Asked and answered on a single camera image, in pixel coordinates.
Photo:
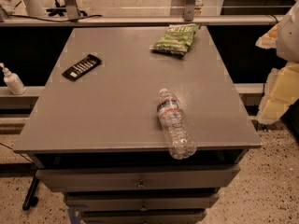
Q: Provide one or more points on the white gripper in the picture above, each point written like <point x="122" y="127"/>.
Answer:
<point x="289" y="36"/>

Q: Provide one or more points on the clear plastic water bottle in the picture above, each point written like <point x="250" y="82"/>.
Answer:
<point x="174" y="125"/>

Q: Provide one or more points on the green jalapeno chip bag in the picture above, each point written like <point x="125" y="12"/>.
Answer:
<point x="176" y="40"/>

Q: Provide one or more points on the white pump dispenser bottle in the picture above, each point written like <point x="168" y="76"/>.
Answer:
<point x="13" y="81"/>

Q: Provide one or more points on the top grey drawer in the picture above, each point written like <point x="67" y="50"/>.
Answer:
<point x="138" y="178"/>

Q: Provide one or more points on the grey drawer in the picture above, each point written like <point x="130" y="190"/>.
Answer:
<point x="141" y="202"/>
<point x="191" y="216"/>
<point x="138" y="178"/>

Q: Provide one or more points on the grey drawer cabinet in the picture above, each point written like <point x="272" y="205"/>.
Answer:
<point x="108" y="118"/>

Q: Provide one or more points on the black snack bar wrapper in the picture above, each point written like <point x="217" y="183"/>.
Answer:
<point x="82" y="67"/>

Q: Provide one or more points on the bottom grey drawer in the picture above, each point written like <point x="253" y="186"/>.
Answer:
<point x="191" y="216"/>

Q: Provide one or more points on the middle grey drawer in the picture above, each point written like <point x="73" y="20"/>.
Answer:
<point x="141" y="202"/>

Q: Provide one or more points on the black caster leg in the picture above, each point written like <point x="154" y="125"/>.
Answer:
<point x="31" y="200"/>

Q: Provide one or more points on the right metal frame upright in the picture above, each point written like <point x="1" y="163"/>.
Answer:
<point x="189" y="6"/>

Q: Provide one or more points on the metal frame upright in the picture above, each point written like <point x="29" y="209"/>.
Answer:
<point x="72" y="9"/>
<point x="189" y="6"/>

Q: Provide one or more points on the left metal frame upright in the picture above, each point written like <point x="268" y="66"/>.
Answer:
<point x="72" y="9"/>

